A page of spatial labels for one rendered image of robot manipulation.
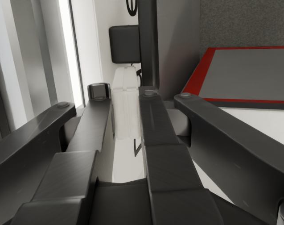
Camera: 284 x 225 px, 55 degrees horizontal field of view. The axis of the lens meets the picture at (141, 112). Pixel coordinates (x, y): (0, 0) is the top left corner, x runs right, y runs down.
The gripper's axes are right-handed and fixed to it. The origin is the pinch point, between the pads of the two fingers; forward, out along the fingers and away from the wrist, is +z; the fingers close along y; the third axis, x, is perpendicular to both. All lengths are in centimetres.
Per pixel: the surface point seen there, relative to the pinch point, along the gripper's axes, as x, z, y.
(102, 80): 0.8, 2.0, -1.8
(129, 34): 3.9, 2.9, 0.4
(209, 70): -8.1, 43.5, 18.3
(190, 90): -7.9, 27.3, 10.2
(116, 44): 3.2, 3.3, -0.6
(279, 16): 1, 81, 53
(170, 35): 1.0, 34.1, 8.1
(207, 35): -5, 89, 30
